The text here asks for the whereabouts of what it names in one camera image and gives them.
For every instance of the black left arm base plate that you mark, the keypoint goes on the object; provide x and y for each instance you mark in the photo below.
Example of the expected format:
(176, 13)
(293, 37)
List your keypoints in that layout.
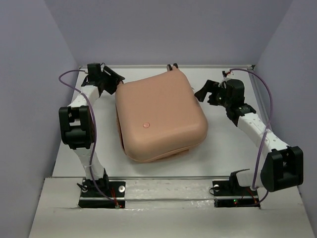
(112, 198)

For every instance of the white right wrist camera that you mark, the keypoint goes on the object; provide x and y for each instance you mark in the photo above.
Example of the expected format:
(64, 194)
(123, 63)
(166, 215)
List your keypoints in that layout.
(226, 73)

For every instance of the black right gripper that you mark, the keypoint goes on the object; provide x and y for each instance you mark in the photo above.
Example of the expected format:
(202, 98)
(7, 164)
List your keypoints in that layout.
(210, 86)

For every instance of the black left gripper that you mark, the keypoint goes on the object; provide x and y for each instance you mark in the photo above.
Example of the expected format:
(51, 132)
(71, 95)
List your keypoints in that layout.
(114, 77)

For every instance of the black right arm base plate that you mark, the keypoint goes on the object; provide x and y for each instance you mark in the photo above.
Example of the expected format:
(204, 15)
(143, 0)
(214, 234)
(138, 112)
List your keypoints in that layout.
(229, 194)

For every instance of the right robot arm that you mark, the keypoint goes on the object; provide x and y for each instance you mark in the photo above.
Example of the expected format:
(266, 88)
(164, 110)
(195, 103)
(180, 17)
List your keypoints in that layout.
(278, 165)

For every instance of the pink hard-shell suitcase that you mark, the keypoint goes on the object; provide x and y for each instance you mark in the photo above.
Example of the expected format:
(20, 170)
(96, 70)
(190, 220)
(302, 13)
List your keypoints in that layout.
(159, 116)

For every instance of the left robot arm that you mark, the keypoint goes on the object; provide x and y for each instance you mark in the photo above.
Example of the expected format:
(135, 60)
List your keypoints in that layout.
(78, 126)

